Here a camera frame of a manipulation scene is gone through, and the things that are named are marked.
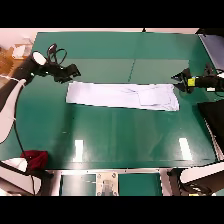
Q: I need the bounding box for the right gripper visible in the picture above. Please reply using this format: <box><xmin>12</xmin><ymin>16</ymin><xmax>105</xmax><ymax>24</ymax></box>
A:
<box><xmin>170</xmin><ymin>67</ymin><xmax>201</xmax><ymax>94</ymax></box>

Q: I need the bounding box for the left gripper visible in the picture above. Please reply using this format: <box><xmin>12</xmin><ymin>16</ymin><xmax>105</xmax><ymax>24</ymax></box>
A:
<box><xmin>53</xmin><ymin>63</ymin><xmax>82</xmax><ymax>84</ymax></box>

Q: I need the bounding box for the light blue shirt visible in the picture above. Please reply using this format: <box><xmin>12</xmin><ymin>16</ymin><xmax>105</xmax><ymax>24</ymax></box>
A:
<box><xmin>65</xmin><ymin>81</ymin><xmax>181</xmax><ymax>112</ymax></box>

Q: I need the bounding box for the black garment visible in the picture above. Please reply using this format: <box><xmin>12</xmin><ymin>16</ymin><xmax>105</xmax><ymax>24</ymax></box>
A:
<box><xmin>197</xmin><ymin>99</ymin><xmax>224</xmax><ymax>155</ymax></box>

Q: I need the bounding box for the red garment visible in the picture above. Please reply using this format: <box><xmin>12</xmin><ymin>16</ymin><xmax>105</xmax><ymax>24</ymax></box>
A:
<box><xmin>19</xmin><ymin>149</ymin><xmax>50</xmax><ymax>172</ymax></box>

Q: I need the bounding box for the black cable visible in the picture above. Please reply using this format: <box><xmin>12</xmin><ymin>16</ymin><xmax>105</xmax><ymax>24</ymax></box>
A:
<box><xmin>11</xmin><ymin>84</ymin><xmax>38</xmax><ymax>197</ymax></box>
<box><xmin>47</xmin><ymin>42</ymin><xmax>68</xmax><ymax>66</ymax></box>

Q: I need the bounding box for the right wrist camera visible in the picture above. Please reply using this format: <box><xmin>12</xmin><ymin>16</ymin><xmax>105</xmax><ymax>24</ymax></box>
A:
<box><xmin>203</xmin><ymin>62</ymin><xmax>216</xmax><ymax>78</ymax></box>

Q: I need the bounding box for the silver frame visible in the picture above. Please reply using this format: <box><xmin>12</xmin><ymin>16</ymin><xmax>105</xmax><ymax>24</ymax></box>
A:
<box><xmin>46</xmin><ymin>167</ymin><xmax>224</xmax><ymax>197</ymax></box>

